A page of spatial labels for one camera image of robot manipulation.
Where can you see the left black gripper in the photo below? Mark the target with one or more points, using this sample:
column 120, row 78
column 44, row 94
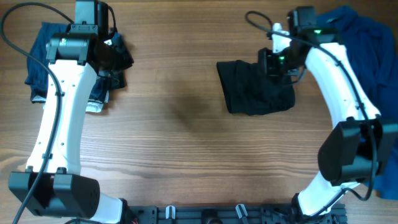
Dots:
column 126, row 60

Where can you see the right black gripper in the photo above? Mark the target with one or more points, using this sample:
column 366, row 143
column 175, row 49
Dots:
column 267, row 68

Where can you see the blue polo shirt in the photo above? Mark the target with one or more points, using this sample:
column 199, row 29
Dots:
column 371, row 50

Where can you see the black polo shirt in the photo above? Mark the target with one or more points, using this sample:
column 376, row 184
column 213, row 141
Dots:
column 247, row 90

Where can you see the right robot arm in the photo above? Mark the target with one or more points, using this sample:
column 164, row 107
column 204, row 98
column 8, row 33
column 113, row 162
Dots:
column 358, row 148

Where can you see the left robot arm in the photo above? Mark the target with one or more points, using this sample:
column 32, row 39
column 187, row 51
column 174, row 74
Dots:
column 51, row 184

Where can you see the folded black garment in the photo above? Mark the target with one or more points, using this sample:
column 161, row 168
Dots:
column 118, row 44

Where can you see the folded white garment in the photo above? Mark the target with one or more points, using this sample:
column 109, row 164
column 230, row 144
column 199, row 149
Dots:
column 95, row 103

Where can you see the folded dark blue garment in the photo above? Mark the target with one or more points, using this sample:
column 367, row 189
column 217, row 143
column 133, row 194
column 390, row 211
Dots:
column 37, row 77

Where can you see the left white rail clip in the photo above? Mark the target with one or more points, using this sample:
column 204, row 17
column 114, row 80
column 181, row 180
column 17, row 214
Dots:
column 170, row 212

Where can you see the white rail clip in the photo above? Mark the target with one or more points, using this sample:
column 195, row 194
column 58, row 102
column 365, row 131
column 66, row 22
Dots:
column 170, row 212
column 242, row 213

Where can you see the right white rail clip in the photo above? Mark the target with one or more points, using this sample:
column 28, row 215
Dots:
column 242, row 213

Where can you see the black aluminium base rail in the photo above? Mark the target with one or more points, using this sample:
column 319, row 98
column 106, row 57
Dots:
column 264, row 214

